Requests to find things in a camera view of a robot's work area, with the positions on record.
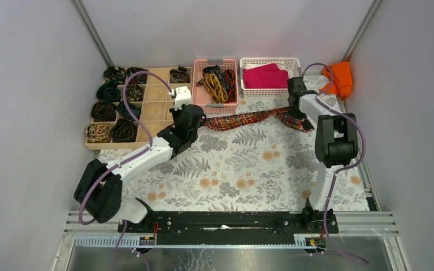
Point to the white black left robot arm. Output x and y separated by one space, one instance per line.
100 190

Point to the rolled black brown tie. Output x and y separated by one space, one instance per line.
124 131

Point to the wooden compartment tray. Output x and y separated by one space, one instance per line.
155 108

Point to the rolled dark brown tie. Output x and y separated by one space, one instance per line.
103 111

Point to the rolled camouflage tie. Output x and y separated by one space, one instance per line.
115 74

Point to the orange black tie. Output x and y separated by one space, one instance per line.
230 79

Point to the rolled tan patterned tie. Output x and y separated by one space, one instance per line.
98 133

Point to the white floral table mat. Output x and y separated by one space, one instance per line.
265 166

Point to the magenta folded cloth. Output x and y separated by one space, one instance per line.
269 76

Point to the white plastic basket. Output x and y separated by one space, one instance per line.
292 65

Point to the rolled grey striped tie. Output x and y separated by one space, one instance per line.
179 75

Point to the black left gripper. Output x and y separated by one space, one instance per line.
186 113

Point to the red checkered patterned tie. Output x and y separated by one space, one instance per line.
225 123

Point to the rolled teal tie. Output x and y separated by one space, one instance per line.
109 92

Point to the rolled brown dotted tie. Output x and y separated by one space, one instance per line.
134 93

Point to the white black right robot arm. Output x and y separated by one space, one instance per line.
336 145

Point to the orange cloth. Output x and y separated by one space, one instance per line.
340 80

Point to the rolled dark green tie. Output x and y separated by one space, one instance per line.
124 113

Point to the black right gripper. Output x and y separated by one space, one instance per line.
300 115

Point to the rolled dark red tie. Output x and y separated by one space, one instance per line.
140 79

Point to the yellow patterned tie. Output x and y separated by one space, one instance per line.
214 88

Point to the pink plastic basket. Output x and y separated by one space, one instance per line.
201 97

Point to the dark teal patterned tie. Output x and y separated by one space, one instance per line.
215 70

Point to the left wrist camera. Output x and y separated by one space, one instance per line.
182 97

